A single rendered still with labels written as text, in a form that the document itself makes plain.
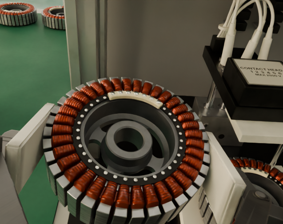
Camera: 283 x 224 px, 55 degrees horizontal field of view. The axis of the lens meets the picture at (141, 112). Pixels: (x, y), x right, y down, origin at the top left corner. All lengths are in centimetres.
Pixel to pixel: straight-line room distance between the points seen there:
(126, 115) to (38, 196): 20
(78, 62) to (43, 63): 36
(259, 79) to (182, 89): 24
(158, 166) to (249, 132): 12
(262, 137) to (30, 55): 54
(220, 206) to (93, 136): 10
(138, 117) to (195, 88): 30
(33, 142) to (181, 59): 35
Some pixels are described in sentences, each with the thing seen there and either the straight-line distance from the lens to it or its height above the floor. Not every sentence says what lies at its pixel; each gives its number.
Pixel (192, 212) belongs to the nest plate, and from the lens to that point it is 32.
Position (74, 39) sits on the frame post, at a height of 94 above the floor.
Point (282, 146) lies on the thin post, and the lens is 39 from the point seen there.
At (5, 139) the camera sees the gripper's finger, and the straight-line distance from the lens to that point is 17.
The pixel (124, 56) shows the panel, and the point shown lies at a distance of 46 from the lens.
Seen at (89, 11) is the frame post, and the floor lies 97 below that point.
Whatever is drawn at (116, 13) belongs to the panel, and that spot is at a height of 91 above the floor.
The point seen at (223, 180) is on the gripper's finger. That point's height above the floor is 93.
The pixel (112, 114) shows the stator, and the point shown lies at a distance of 21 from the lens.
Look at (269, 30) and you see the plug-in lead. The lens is 35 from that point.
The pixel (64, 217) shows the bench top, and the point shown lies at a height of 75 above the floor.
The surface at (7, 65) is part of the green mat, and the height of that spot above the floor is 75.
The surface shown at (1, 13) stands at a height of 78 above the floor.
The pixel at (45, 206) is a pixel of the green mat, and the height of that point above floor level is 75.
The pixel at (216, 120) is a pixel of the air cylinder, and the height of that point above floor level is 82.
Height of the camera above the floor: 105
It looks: 38 degrees down
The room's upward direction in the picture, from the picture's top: 6 degrees clockwise
